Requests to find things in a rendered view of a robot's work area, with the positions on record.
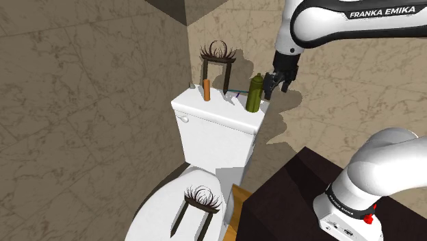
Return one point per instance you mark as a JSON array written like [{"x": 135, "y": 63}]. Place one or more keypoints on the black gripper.
[{"x": 286, "y": 65}]

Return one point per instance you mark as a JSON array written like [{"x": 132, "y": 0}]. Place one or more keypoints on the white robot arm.
[{"x": 377, "y": 167}]

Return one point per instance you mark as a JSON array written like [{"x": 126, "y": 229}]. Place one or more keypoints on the green bottle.
[{"x": 254, "y": 95}]

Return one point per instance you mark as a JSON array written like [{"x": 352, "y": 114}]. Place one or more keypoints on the teal toothbrush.
[{"x": 241, "y": 90}]

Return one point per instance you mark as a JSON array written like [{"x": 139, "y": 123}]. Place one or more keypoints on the dark brown spiky stand ornament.
[
  {"x": 202, "y": 203},
  {"x": 218, "y": 58}
]

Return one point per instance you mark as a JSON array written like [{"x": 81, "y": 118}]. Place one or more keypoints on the orange cylinder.
[{"x": 206, "y": 90}]

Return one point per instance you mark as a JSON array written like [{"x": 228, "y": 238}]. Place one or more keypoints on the white toilet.
[{"x": 216, "y": 133}]

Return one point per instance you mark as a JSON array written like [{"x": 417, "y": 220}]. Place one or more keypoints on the small grey cone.
[{"x": 192, "y": 86}]

